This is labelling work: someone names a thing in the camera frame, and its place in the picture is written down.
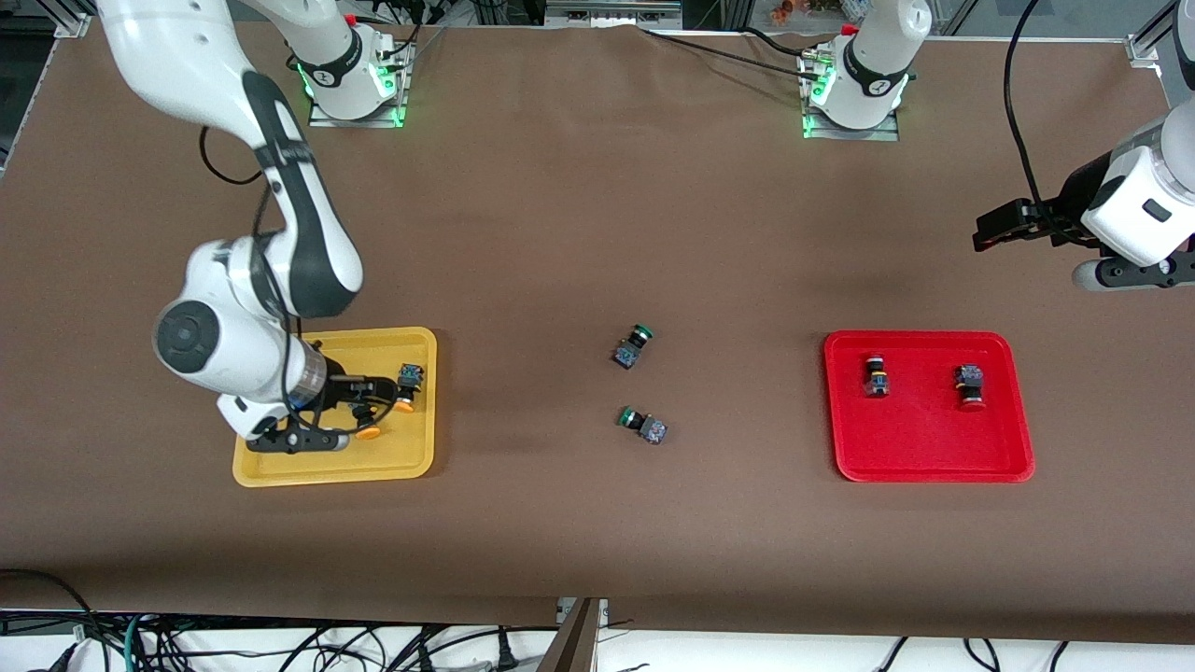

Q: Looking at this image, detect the yellow plastic tray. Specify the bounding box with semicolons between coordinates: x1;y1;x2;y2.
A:
232;326;438;488

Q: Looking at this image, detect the red plastic tray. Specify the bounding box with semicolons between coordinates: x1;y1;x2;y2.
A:
822;330;1035;483

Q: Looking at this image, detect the green push button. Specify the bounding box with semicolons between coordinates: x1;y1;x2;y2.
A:
612;323;654;371
617;406;668;446

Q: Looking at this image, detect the brown table cover mat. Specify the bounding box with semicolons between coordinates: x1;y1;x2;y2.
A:
0;23;1195;645

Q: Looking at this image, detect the grey metal box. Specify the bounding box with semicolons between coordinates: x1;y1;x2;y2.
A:
544;0;683;29

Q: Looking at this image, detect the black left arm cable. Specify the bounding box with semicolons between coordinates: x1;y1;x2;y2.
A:
1003;0;1067;234

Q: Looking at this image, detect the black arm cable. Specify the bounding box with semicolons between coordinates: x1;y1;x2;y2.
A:
1003;0;1067;234
198;125;274;188

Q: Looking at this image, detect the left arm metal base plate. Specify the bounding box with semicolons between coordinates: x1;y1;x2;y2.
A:
801;51;900;143

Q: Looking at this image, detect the aluminium frame profile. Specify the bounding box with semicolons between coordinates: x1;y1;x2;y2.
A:
1125;0;1195;68
37;0;96;40

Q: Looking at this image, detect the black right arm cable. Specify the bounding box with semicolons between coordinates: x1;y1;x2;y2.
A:
198;125;274;188

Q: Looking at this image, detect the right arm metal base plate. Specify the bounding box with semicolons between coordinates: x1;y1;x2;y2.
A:
308;42;410;129

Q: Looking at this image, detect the brown table leg post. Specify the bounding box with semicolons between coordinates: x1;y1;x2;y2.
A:
537;597;603;672

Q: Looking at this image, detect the green floor cable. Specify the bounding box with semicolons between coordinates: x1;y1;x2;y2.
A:
121;612;152;672

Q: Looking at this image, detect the black cable on table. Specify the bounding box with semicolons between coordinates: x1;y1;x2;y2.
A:
640;26;824;81

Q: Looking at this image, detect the black floor cable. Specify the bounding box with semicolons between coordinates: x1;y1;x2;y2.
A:
0;567;96;645

